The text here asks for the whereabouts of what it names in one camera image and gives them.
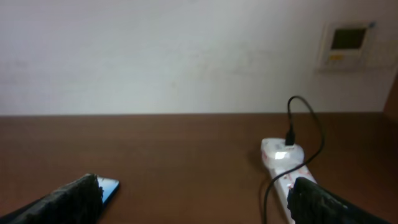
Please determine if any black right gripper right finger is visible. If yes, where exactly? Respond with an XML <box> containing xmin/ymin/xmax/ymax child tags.
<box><xmin>287</xmin><ymin>177</ymin><xmax>389</xmax><ymax>224</ymax></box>

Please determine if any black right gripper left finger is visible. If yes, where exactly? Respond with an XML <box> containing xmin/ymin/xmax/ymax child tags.
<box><xmin>1</xmin><ymin>174</ymin><xmax>103</xmax><ymax>224</ymax></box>

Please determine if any blue Galaxy smartphone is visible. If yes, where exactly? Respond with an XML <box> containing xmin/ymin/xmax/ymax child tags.
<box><xmin>97</xmin><ymin>176</ymin><xmax>120</xmax><ymax>208</ymax></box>

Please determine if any black USB charging cable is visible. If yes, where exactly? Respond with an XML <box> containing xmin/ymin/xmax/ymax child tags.
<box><xmin>262</xmin><ymin>95</ymin><xmax>326</xmax><ymax>224</ymax></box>

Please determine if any white USB charger adapter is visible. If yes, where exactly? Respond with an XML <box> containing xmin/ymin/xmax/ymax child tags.
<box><xmin>267</xmin><ymin>144</ymin><xmax>304</xmax><ymax>169</ymax></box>

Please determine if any white power strip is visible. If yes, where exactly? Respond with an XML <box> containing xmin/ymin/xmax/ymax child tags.
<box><xmin>260</xmin><ymin>138</ymin><xmax>318</xmax><ymax>224</ymax></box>

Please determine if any white wall control panel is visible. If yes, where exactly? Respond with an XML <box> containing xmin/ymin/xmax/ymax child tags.
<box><xmin>315</xmin><ymin>21</ymin><xmax>398</xmax><ymax>73</ymax></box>

